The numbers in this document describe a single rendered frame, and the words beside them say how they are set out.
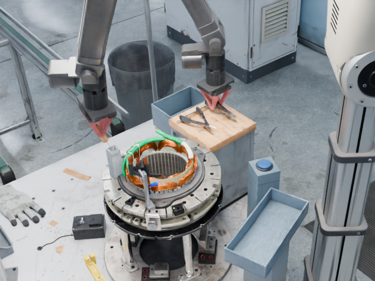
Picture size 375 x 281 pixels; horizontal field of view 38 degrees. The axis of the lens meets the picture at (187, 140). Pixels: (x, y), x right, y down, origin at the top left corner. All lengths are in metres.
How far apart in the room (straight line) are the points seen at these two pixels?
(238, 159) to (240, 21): 2.10
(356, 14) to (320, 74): 2.94
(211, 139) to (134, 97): 1.51
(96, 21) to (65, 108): 2.80
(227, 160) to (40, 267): 0.65
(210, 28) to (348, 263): 0.79
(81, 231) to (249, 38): 2.32
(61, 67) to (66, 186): 0.78
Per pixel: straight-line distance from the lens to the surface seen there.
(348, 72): 1.23
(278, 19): 3.87
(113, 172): 1.48
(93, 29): 1.09
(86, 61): 1.18
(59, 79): 1.29
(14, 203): 1.94
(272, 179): 1.59
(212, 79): 1.65
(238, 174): 1.78
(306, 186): 3.10
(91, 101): 1.31
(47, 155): 3.45
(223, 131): 1.67
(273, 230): 1.43
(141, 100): 3.12
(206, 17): 1.53
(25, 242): 1.83
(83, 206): 1.89
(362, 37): 1.18
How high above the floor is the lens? 2.06
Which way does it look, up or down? 37 degrees down
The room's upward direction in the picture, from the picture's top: 3 degrees counter-clockwise
